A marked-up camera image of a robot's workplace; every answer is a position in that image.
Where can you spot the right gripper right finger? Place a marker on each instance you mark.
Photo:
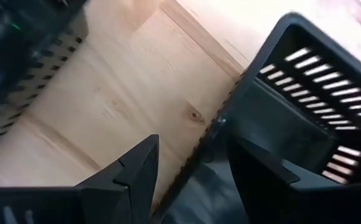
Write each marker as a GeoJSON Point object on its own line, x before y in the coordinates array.
{"type": "Point", "coordinates": [267, 193]}

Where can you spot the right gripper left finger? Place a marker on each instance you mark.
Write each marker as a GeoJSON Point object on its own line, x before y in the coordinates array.
{"type": "Point", "coordinates": [105, 199]}

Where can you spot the black plastic slotted basket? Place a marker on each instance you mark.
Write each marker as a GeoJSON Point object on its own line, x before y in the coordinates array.
{"type": "Point", "coordinates": [0, 62]}
{"type": "Point", "coordinates": [277, 124]}

